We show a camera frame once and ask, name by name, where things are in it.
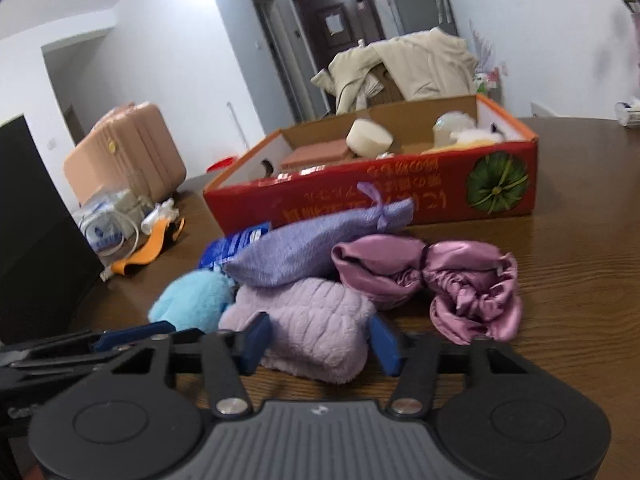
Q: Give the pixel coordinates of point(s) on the brown wooden chair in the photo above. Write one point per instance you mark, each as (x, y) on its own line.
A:
(387, 87)

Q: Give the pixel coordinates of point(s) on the lilac fluffy towel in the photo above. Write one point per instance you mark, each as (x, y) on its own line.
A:
(310, 325)

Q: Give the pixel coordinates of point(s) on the grey fridge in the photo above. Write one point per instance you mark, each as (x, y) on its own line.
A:
(415, 5)

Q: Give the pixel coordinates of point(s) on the white plastic bag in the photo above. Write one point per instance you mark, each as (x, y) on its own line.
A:
(105, 225)

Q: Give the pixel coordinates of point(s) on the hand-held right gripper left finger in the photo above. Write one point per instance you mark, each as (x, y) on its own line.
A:
(255, 342)

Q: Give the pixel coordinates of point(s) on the brick red sponge block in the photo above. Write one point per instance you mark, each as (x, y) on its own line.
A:
(315, 155)

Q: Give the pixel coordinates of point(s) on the beige coat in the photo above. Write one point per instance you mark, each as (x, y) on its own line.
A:
(425, 70)

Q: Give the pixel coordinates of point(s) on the grey side door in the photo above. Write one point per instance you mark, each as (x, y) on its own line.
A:
(280, 60)

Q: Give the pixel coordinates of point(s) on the light blue plush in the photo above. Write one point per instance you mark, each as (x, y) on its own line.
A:
(190, 300)

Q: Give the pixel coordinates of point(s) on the black paper bag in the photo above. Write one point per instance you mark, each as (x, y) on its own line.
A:
(40, 240)

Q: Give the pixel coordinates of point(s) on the pink satin cloth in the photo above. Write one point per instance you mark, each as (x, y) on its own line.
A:
(450, 285)

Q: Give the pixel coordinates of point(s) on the pink suitcase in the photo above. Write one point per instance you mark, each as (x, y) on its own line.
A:
(125, 155)

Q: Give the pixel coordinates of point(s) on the red cardboard box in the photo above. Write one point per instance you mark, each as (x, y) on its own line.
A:
(400, 190)

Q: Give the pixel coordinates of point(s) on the thin white stick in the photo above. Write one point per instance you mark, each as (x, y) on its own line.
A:
(237, 125)

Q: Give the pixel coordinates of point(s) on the blue tissue packet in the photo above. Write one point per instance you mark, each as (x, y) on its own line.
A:
(230, 245)

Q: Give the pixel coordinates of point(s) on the yellow fluffy cloth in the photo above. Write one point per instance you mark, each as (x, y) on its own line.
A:
(440, 149)

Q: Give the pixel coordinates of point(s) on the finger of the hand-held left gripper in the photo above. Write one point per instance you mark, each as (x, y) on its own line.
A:
(135, 335)
(55, 365)

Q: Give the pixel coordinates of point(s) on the dark brown entrance door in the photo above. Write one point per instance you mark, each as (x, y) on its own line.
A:
(340, 25)

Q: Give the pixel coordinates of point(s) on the clear glass jar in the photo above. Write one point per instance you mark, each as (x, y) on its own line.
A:
(136, 190)

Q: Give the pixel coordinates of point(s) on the clear plastic bag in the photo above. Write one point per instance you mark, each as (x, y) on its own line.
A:
(452, 125)
(477, 136)

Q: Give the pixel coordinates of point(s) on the white round foam puff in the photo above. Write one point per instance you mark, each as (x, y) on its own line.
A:
(370, 137)

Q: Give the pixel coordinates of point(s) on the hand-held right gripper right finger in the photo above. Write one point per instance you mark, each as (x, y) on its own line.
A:
(387, 347)

